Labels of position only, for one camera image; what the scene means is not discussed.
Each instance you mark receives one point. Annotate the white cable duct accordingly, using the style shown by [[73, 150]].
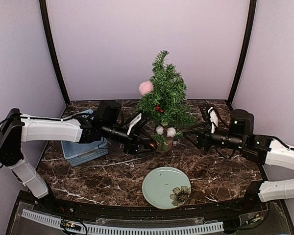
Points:
[[122, 227]]

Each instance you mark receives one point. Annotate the black right frame post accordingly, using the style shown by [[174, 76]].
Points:
[[243, 53]]

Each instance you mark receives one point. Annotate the white cotton flower ornament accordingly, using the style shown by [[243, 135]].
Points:
[[168, 132]]

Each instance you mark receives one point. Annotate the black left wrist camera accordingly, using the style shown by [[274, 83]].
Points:
[[137, 123]]

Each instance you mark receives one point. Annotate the green flower plate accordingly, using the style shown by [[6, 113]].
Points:
[[166, 188]]

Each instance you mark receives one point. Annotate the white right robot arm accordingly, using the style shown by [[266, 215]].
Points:
[[260, 149]]

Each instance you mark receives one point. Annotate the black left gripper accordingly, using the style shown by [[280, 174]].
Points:
[[134, 141]]

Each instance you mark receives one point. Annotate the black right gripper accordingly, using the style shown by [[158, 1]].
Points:
[[204, 137]]

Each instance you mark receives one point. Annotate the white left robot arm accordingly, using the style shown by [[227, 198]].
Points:
[[81, 128]]

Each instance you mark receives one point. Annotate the red berry sprig ornament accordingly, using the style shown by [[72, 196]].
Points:
[[158, 108]]

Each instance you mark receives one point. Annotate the small green christmas tree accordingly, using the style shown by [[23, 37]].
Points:
[[170, 92]]

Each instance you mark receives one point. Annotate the pink ornament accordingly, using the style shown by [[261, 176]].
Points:
[[145, 88]]

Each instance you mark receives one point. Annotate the black frame post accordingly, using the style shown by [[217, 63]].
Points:
[[243, 53], [52, 51]]

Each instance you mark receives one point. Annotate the blue plastic basket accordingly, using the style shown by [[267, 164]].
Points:
[[79, 153]]

